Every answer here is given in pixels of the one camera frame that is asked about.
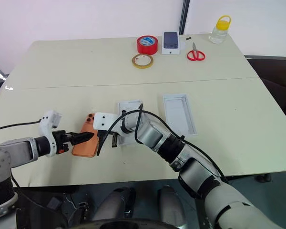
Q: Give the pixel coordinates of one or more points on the red tape roll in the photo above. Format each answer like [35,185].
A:
[147,45]

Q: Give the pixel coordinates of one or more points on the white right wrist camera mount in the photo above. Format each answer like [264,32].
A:
[105,121]

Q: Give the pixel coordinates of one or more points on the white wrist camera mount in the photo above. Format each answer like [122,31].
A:
[46,124]
[105,121]

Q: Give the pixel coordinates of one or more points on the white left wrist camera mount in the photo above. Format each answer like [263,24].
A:
[46,124]

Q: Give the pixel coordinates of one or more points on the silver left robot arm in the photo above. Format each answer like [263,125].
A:
[19,150]

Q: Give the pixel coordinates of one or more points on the black caster wheel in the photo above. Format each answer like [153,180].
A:
[264,177]

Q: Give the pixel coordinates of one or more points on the closed white phone box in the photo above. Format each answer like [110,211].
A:
[171,41]

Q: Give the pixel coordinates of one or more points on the black vertical pole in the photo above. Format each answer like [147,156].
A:
[184,16]

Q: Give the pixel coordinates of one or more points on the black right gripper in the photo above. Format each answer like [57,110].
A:
[110,132]

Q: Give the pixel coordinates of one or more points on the white phone box base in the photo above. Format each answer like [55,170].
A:
[127,106]

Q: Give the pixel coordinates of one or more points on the tan tape roll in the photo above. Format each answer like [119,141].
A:
[134,62]

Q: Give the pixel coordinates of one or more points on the grey rounded robot leg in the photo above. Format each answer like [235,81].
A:
[171,205]
[110,204]

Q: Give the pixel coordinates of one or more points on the white phone box lid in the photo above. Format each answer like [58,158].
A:
[178,114]

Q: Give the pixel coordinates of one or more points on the small black clip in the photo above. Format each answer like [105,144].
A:
[188,38]

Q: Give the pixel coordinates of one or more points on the clear jar with yellow lid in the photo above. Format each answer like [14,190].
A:
[219,32]

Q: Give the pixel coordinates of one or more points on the orange smartphone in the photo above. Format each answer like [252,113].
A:
[87,149]

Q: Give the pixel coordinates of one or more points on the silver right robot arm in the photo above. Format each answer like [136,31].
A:
[152,133]

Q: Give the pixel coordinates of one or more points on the dark curved robot waist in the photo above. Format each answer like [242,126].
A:
[124,224]

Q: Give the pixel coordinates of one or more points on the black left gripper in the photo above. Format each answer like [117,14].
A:
[62,140]

